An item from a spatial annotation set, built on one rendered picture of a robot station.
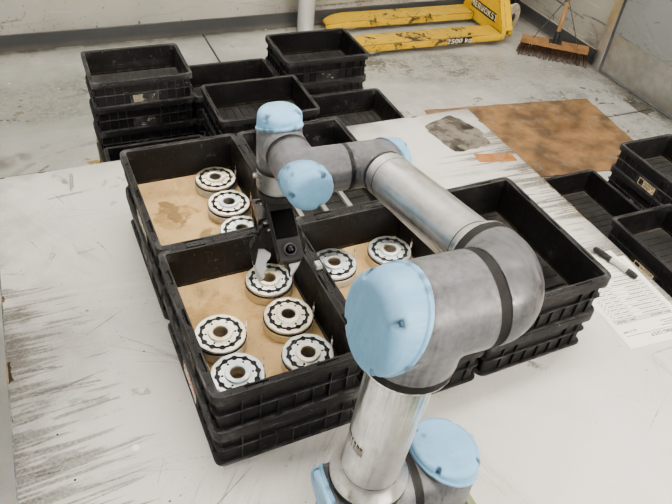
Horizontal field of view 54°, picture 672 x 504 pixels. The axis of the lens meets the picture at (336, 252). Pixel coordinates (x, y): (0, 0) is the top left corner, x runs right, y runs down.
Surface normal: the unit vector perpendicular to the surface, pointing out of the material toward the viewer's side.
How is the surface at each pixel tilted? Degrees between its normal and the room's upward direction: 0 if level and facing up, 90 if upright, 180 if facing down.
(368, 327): 81
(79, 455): 0
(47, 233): 0
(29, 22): 90
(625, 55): 90
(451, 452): 9
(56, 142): 0
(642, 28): 90
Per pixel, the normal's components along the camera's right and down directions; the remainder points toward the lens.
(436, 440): 0.22, -0.79
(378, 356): -0.89, 0.08
